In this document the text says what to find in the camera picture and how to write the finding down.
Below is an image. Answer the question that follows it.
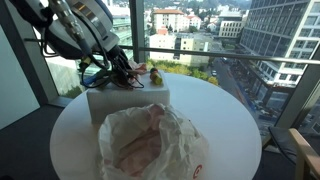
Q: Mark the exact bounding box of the round white table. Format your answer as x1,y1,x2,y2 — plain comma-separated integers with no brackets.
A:
50,73,262,180

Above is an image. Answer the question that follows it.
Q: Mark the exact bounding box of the pink cloth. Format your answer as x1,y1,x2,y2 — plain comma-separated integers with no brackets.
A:
128,61,147,76

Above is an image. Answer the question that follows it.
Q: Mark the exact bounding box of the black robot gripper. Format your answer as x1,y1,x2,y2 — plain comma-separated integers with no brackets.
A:
107,45,131,84

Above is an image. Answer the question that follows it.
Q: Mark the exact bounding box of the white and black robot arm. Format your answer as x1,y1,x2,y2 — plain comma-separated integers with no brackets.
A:
9,0,133,86

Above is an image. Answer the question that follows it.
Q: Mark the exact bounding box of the white plastic shopping bag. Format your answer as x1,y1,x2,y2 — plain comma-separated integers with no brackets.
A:
98,104,209,180

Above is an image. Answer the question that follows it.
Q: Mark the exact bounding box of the white plastic basket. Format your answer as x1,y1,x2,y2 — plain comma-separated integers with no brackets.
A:
87,70,170,124

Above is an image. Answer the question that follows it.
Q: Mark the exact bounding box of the blue sponge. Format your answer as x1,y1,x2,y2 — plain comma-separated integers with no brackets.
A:
82,75,98,86

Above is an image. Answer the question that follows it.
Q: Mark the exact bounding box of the metal window railing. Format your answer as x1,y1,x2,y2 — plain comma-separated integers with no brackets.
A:
23,37,320,66

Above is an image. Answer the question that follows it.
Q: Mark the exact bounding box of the wooden chair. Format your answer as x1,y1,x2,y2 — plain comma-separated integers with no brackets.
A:
268,126,320,180

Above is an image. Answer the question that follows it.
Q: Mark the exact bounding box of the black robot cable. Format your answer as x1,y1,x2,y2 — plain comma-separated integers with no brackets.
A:
39,6,146,90

